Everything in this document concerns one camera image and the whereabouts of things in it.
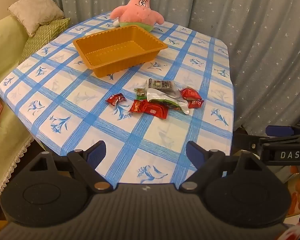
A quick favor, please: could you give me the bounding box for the silver green snack pouch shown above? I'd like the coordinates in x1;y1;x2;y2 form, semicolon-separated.
146;88;191;115

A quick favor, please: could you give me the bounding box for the dark clear snack packet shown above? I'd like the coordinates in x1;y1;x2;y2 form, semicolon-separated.
145;79;182;98

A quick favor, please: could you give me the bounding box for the small red candy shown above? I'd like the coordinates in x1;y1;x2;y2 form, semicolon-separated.
188;99;205;109
105;93;127;105
180;87;202;100

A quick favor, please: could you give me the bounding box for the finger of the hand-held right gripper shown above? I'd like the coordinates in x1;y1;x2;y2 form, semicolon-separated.
234;133;264;154
266;125;300;137

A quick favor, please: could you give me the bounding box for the green candy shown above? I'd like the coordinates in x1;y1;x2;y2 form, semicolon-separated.
134;87;148;100

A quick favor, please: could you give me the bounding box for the green sofa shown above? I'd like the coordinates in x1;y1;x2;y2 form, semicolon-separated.
0;14;44;230

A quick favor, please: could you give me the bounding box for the red white printed cloth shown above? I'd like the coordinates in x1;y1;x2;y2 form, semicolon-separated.
281;226;300;240

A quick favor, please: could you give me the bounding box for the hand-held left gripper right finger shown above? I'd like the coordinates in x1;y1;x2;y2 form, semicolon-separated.
179;141;268;193

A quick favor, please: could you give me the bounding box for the green chevron pillow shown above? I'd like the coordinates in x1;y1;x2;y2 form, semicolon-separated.
19;17;71;64

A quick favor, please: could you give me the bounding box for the grey star print curtain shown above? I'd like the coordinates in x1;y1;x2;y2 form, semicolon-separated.
31;0;300;135

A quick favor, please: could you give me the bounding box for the beige pillow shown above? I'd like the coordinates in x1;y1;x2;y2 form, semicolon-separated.
7;0;65;37

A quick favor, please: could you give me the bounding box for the orange plastic tray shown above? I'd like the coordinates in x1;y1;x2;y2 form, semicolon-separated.
73;24;168;78

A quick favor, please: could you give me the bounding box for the blue checked tablecloth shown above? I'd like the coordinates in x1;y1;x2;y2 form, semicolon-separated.
0;12;234;184

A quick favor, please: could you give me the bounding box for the pink starfish plush toy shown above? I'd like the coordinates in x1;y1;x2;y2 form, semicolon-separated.
109;0;165;32

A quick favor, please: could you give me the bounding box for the large red snack packet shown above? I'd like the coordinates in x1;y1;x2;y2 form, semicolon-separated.
128;99;169;119

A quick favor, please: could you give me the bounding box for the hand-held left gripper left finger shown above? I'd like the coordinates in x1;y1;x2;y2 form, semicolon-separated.
27;140;114;193

